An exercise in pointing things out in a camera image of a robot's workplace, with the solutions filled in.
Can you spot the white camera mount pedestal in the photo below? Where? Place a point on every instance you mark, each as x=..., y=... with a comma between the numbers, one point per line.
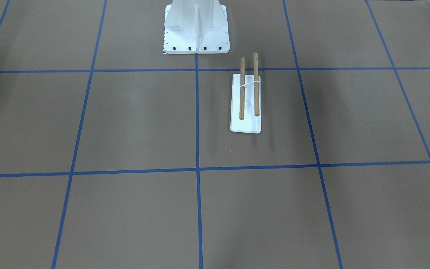
x=196, y=26

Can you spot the white wooden towel rack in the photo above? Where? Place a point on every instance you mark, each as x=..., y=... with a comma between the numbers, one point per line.
x=246, y=105

